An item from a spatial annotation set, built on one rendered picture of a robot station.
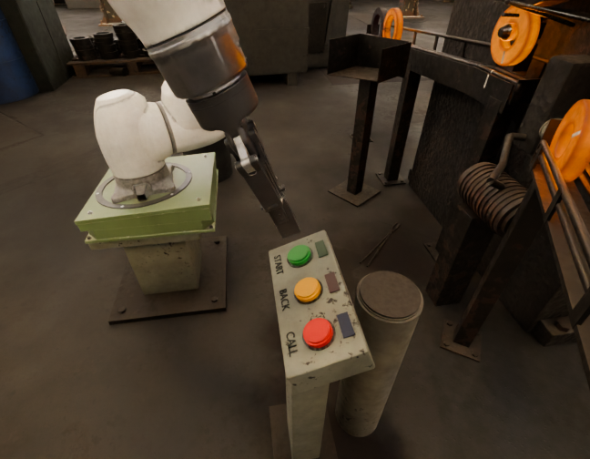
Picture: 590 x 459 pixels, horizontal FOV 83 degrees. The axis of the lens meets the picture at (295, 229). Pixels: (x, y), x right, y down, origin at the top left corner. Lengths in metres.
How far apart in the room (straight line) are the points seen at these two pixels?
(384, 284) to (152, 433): 0.76
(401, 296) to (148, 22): 0.53
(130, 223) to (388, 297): 0.73
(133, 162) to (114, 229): 0.20
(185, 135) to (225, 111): 0.68
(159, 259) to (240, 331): 0.37
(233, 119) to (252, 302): 0.96
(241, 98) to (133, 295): 1.10
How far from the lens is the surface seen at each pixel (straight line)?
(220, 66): 0.37
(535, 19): 1.25
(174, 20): 0.36
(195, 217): 1.00
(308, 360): 0.46
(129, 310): 1.35
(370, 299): 0.62
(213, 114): 0.38
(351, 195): 1.80
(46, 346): 1.42
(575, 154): 0.80
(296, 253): 0.56
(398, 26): 2.00
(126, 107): 1.03
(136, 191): 1.06
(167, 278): 1.29
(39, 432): 1.26
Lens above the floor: 0.99
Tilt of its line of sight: 39 degrees down
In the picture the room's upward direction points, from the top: straight up
